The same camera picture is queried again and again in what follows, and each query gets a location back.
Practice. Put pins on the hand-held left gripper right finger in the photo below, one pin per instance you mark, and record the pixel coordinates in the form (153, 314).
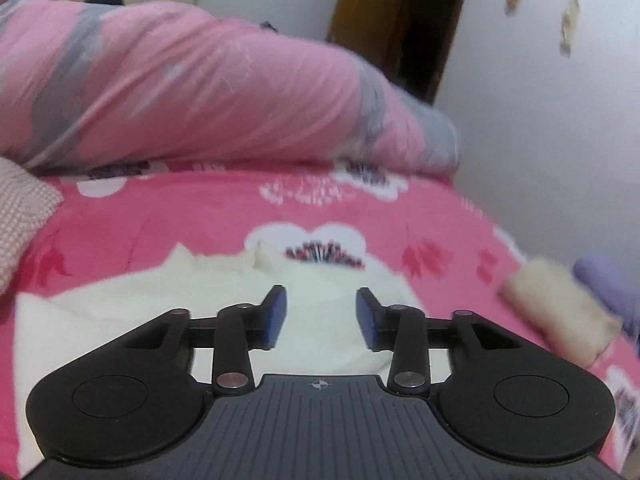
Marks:
(365, 320)

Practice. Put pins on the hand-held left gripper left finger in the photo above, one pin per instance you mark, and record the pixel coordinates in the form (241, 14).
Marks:
(276, 317)

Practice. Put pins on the cream fleece garment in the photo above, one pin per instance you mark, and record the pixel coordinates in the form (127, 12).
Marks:
(320, 300)

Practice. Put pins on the pink floral blanket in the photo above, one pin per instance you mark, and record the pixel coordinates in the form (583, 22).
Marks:
(175, 215)

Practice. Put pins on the beige folded garment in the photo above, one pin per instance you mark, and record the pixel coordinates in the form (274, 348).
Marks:
(560, 310)

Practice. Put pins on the blue object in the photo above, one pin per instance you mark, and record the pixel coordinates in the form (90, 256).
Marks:
(607, 285)

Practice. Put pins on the pink grey quilt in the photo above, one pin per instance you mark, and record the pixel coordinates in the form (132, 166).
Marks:
(200, 80)

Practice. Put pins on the pink houndstooth knit garment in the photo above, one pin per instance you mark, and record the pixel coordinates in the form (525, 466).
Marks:
(25, 210)

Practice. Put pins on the wooden door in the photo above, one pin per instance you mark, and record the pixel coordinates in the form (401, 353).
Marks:
(390, 20)

